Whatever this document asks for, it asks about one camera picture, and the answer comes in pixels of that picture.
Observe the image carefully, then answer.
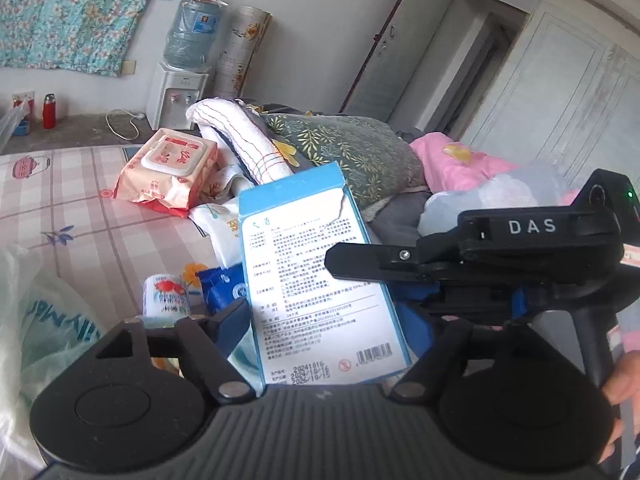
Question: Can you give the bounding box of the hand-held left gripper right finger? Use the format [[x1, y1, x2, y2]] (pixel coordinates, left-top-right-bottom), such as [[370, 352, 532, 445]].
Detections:
[[389, 303, 592, 406]]

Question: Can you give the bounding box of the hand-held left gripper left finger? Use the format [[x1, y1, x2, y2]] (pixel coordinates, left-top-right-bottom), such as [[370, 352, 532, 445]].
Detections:
[[95, 298, 256, 407]]

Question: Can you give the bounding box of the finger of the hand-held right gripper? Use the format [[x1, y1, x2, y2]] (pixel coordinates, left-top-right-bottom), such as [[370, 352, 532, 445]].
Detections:
[[395, 280, 527, 325], [324, 242, 427, 284]]

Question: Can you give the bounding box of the blue wipes pack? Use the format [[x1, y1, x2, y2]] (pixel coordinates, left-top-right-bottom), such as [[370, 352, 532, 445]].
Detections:
[[195, 263, 249, 317]]

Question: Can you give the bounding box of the blue white paper box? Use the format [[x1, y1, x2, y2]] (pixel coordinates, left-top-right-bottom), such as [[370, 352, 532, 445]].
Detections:
[[237, 162, 414, 387]]

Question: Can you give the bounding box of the white tissue pack yellow print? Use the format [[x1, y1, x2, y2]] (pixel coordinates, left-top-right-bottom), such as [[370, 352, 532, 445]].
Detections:
[[189, 199, 247, 268]]

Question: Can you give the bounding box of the person's right hand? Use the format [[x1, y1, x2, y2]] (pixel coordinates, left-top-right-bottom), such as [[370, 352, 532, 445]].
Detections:
[[601, 354, 640, 407]]

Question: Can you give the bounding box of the light blue plastic bag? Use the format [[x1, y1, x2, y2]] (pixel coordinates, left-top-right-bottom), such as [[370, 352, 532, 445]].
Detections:
[[417, 160, 586, 237]]

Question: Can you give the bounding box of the small white red can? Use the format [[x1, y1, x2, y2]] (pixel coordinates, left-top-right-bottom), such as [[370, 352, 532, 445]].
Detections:
[[143, 273, 194, 319]]

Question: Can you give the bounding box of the green leaf-print pillow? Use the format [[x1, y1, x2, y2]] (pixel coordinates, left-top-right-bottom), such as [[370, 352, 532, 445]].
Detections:
[[260, 112, 428, 208]]

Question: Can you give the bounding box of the pink cloth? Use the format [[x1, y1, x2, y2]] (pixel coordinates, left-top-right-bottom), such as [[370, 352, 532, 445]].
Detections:
[[409, 131, 523, 193]]

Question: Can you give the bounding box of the white wardrobe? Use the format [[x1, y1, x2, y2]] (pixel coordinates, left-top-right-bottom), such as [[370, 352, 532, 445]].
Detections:
[[457, 0, 640, 183]]

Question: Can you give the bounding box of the red wet wipes pack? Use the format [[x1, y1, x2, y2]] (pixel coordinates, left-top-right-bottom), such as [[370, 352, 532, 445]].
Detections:
[[114, 127, 220, 217]]

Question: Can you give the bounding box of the white plastic bag green print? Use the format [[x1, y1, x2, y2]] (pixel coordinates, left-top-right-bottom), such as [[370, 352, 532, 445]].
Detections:
[[0, 244, 148, 466]]

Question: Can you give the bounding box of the white striped towel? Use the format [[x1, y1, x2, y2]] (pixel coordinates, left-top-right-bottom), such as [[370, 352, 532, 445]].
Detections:
[[186, 98, 296, 188]]

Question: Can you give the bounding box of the checked floral bed sheet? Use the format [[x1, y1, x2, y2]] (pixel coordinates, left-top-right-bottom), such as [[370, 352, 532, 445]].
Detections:
[[0, 144, 251, 321]]

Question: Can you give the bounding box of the grey door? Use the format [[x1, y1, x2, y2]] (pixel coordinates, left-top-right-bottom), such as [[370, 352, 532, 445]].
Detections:
[[344, 0, 460, 122]]

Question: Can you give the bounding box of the white water dispenser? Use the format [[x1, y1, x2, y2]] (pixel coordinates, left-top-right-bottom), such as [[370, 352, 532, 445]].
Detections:
[[146, 61, 211, 132]]

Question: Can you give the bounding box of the floral printed roll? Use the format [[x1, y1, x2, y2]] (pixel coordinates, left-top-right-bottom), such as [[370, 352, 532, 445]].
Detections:
[[214, 5, 273, 102]]

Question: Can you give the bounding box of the blue water jug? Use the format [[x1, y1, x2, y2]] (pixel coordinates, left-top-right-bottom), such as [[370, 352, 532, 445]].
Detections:
[[163, 0, 229, 70]]

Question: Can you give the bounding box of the clear plastic bag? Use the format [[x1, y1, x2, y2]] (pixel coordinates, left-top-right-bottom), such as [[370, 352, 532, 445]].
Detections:
[[0, 100, 32, 153]]

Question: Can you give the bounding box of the white cable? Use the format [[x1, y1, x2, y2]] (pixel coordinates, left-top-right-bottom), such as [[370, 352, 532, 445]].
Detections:
[[105, 109, 149, 141]]

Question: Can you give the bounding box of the teal floral wall cloth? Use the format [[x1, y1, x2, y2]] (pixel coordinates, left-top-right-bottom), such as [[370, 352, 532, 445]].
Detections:
[[0, 0, 183, 79]]

